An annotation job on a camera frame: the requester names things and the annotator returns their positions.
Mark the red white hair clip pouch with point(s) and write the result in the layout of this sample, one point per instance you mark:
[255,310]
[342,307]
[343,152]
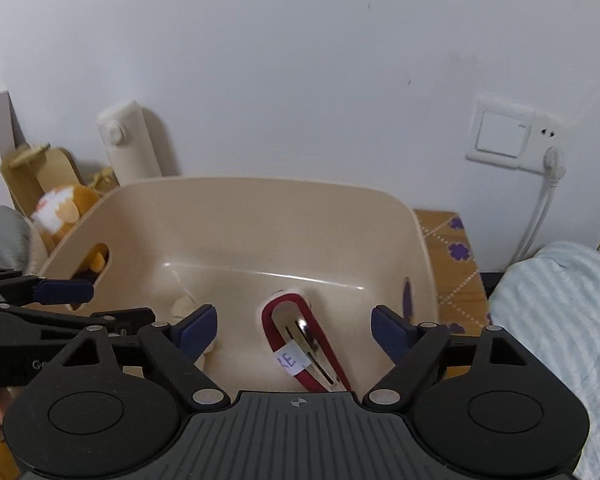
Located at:
[299,344]

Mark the striped light blue blanket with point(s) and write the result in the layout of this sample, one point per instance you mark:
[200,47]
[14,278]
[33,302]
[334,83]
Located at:
[551,304]

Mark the grey plush pillow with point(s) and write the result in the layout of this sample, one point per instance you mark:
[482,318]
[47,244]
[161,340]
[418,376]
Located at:
[21,245]

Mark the wooden stand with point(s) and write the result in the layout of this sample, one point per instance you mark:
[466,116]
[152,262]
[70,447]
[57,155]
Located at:
[31,171]

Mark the cream scrunchie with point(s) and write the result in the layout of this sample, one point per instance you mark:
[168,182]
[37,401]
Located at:
[194,330]

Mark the white thermos bottle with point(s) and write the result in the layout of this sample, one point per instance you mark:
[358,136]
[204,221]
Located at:
[127,141]

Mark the orange plush toy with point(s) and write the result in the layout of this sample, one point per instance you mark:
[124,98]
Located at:
[57,212]

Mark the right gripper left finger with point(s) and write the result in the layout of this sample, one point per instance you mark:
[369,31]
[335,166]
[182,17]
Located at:
[171,352]

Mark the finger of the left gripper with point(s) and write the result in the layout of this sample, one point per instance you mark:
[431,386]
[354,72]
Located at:
[27,334]
[19,288]

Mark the beige plastic storage bin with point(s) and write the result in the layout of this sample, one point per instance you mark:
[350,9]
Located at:
[176,244]

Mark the orange patterned cardboard box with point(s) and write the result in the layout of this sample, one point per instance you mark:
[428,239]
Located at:
[461,298]

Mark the white wall switch socket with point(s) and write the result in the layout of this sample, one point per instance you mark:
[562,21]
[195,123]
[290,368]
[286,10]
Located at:
[512,136]

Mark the lilac board panel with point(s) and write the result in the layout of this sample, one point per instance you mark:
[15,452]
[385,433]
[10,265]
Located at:
[2,124]

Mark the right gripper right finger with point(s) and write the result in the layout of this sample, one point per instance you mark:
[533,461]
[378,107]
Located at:
[415,350]

